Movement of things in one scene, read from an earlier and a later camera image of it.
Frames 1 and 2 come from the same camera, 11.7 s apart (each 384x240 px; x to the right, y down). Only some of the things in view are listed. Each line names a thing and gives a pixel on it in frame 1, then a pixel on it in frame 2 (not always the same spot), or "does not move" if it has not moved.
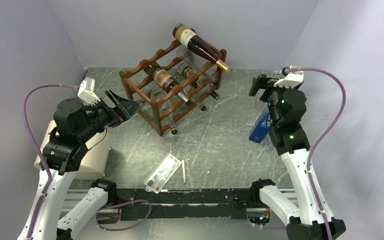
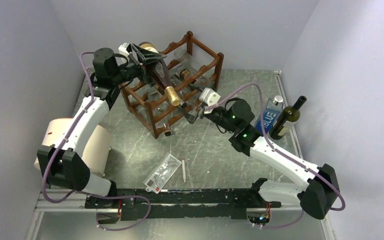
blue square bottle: (261, 126) does not move
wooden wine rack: (171, 82) does not move
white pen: (183, 170) does not move
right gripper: (261, 82) → (191, 119)
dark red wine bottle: (188, 37) → (163, 77)
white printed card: (162, 174) does not move
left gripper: (127, 108) → (148, 56)
